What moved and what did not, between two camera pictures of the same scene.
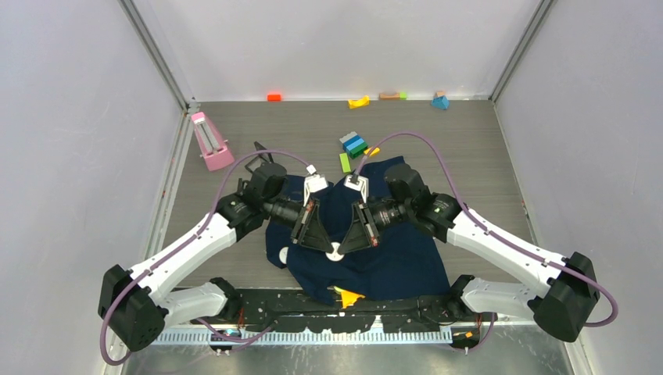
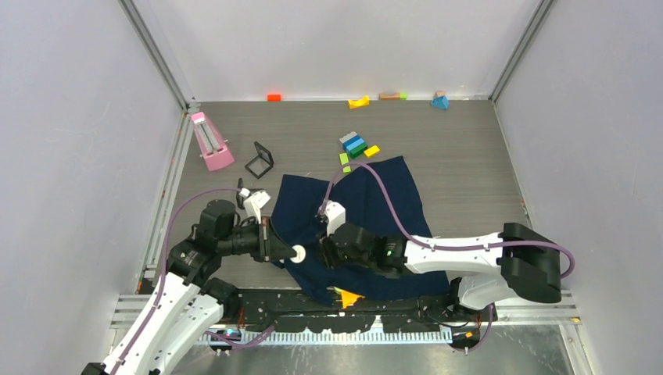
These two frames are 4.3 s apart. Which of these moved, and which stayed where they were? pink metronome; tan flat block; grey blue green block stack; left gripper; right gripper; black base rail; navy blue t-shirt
Moved: right gripper; left gripper
Stayed: grey blue green block stack; black base rail; tan flat block; navy blue t-shirt; pink metronome
